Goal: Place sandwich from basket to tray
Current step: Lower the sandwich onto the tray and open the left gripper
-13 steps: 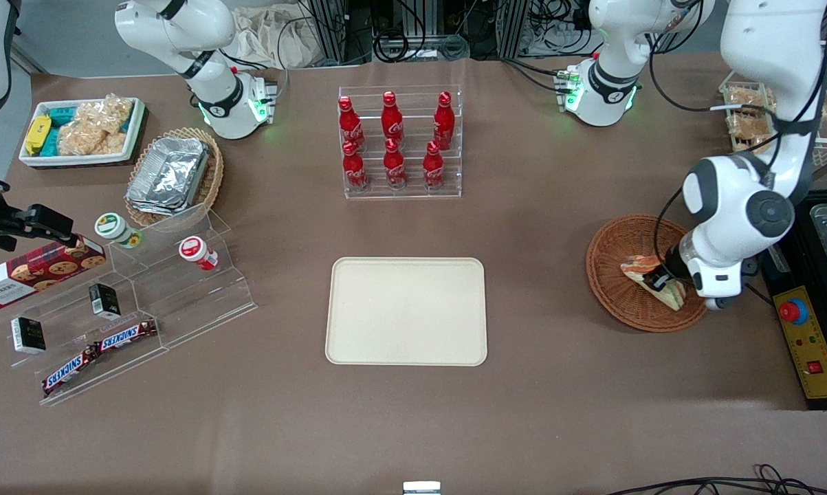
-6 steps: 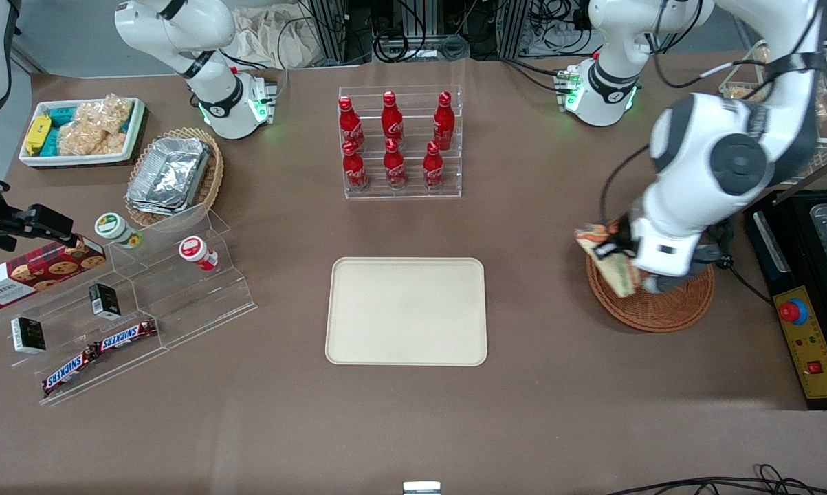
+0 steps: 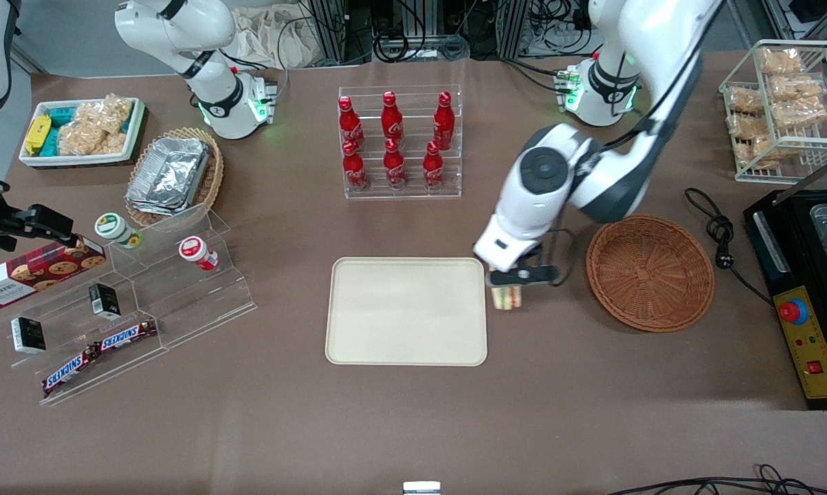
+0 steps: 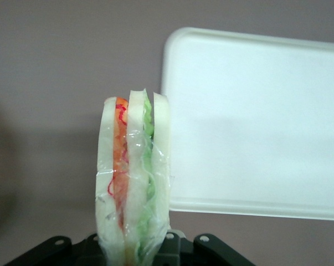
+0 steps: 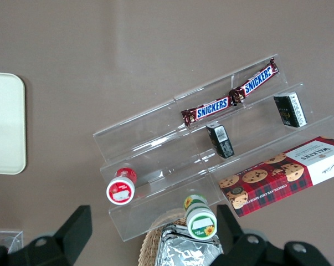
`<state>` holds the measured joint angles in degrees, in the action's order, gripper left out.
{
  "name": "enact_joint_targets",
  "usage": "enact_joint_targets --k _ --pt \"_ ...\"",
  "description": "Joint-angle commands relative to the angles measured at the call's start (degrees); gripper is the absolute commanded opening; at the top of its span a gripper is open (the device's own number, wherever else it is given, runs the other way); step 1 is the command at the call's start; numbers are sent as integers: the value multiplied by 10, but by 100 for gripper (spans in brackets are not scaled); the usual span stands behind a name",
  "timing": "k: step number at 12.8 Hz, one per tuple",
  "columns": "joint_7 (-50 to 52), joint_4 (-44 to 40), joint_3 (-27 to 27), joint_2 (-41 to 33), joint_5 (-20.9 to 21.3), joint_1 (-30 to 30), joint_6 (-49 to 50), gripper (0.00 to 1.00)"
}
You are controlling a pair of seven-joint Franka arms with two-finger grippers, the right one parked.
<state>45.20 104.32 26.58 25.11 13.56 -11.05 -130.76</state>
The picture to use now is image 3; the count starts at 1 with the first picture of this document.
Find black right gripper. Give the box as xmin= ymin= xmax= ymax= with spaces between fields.
xmin=0 ymin=204 xmax=75 ymax=252

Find beige plastic tray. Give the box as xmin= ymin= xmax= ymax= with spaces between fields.
xmin=325 ymin=257 xmax=488 ymax=366

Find round brown wicker basket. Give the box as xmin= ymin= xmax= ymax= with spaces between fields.
xmin=586 ymin=214 xmax=716 ymax=333

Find oval light wicker basket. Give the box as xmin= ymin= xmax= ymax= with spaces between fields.
xmin=124 ymin=126 xmax=225 ymax=228

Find red cookie box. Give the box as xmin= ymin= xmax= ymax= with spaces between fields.
xmin=0 ymin=236 xmax=107 ymax=310

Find green lid yogurt cup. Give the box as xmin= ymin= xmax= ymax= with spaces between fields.
xmin=94 ymin=212 xmax=143 ymax=249

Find yellow snack pack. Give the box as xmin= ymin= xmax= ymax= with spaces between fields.
xmin=24 ymin=115 xmax=52 ymax=156

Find small black box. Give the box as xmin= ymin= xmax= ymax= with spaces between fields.
xmin=88 ymin=283 xmax=122 ymax=321
xmin=10 ymin=316 xmax=47 ymax=355

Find clear bag of rice crackers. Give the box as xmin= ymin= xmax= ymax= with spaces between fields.
xmin=58 ymin=94 xmax=134 ymax=157

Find teal snack pack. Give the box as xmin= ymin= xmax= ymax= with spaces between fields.
xmin=42 ymin=106 xmax=78 ymax=157

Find white rectangular snack bin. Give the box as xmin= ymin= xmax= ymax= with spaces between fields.
xmin=19 ymin=97 xmax=146 ymax=168

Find aluminium foil container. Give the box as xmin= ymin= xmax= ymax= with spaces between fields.
xmin=125 ymin=136 xmax=212 ymax=216

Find snickers chocolate bar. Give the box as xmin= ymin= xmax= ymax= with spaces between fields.
xmin=41 ymin=345 xmax=102 ymax=397
xmin=96 ymin=319 xmax=159 ymax=353

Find clear acrylic bottle rack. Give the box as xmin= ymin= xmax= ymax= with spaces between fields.
xmin=338 ymin=85 xmax=463 ymax=201

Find red lid yogurt cup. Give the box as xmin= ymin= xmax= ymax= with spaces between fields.
xmin=178 ymin=236 xmax=219 ymax=272

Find red cola bottle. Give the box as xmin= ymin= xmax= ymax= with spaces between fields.
xmin=432 ymin=90 xmax=456 ymax=151
xmin=383 ymin=137 xmax=408 ymax=191
xmin=338 ymin=95 xmax=366 ymax=153
xmin=342 ymin=140 xmax=370 ymax=193
xmin=422 ymin=140 xmax=446 ymax=191
xmin=381 ymin=90 xmax=406 ymax=142

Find clear acrylic step shelf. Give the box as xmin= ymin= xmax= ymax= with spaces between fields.
xmin=0 ymin=202 xmax=258 ymax=407

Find cream cloth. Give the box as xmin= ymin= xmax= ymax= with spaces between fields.
xmin=233 ymin=5 xmax=319 ymax=70

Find bagged fried snack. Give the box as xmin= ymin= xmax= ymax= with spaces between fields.
xmin=759 ymin=47 xmax=804 ymax=77
xmin=773 ymin=98 xmax=827 ymax=131
xmin=728 ymin=113 xmax=773 ymax=143
xmin=749 ymin=134 xmax=793 ymax=170
xmin=769 ymin=74 xmax=824 ymax=104
xmin=725 ymin=85 xmax=765 ymax=115

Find black machine with yellow panel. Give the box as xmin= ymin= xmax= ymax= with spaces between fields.
xmin=742 ymin=148 xmax=827 ymax=412

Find black arm hose cable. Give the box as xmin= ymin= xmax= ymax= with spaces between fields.
xmin=544 ymin=3 xmax=725 ymax=287

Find black power cable with plug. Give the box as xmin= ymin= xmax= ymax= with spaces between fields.
xmin=684 ymin=187 xmax=775 ymax=307

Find black cable bundle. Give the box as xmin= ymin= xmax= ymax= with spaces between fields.
xmin=371 ymin=0 xmax=472 ymax=64

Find aluminium profile frame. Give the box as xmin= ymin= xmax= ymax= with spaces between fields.
xmin=494 ymin=0 xmax=532 ymax=60
xmin=309 ymin=0 xmax=351 ymax=64

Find black floor cables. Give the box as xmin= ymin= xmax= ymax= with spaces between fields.
xmin=604 ymin=464 xmax=827 ymax=495

